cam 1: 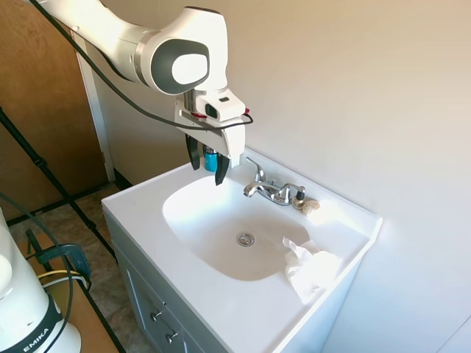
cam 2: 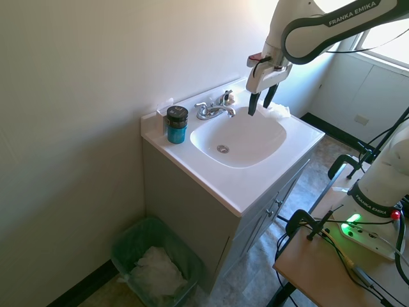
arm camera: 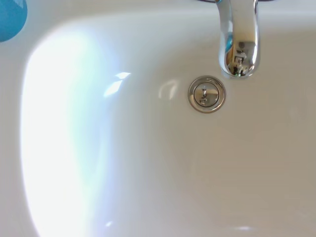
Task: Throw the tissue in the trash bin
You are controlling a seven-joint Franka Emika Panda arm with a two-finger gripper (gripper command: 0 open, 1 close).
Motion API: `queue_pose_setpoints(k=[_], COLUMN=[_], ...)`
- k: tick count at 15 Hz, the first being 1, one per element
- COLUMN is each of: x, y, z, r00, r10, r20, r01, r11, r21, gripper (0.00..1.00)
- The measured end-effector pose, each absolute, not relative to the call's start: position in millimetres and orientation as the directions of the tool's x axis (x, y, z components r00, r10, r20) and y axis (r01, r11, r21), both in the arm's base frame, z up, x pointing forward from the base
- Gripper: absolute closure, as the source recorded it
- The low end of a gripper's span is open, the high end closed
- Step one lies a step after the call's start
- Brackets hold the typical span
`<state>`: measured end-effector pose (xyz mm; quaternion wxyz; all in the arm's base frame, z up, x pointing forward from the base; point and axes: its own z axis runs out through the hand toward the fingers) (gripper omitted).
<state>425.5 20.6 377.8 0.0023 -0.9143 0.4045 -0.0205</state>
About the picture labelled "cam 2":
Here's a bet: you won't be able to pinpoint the yellow cable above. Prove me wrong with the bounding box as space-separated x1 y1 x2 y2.
321 227 356 269

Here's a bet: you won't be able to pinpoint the teal jar with black lid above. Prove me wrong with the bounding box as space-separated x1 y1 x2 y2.
166 105 189 145

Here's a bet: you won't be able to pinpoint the white bathroom sink vanity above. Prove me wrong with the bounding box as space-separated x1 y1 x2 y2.
141 77 326 218

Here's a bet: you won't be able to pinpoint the black cable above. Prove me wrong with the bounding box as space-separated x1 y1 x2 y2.
358 106 409 155

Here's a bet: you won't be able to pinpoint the black C-clamp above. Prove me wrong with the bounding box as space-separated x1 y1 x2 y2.
327 153 372 180
285 209 337 241

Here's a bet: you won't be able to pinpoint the grey vanity cabinet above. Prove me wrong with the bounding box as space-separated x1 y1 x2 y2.
142 138 311 295

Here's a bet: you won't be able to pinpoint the chrome sink faucet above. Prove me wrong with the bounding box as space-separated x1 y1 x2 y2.
194 90 237 121

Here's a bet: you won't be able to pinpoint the window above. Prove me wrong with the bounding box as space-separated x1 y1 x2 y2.
353 0 409 70

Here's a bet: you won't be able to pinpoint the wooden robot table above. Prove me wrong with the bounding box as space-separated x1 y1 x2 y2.
272 172 409 307

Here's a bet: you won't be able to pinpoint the discarded white tissues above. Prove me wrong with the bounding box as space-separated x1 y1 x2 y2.
116 245 189 304

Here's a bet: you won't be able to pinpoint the green trash bin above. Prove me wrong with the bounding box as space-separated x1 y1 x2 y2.
111 216 205 307

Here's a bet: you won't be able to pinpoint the black baseboard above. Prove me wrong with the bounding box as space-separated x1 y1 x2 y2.
299 112 375 152
47 258 120 307

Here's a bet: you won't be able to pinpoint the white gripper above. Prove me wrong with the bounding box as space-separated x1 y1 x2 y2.
245 63 293 116

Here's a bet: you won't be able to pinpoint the white tissue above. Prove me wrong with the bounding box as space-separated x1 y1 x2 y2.
258 102 292 121

